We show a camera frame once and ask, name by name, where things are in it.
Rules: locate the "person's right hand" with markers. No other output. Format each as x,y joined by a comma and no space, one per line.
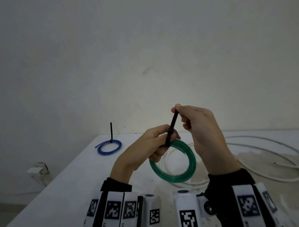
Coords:
208,135

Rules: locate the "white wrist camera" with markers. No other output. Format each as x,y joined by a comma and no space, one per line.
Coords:
186,203
151,203

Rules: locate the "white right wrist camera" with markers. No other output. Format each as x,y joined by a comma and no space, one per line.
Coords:
186,203

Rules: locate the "person's left forearm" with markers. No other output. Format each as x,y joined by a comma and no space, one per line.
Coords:
123,170

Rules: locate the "person's left hand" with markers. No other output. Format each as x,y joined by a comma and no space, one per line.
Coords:
144,147

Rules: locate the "black right wristband with markers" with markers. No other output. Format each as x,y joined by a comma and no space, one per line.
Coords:
224,187

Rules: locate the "black zip tie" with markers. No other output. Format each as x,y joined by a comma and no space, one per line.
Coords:
111,131
174,119

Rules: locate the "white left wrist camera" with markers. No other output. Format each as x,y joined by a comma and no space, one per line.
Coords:
151,203

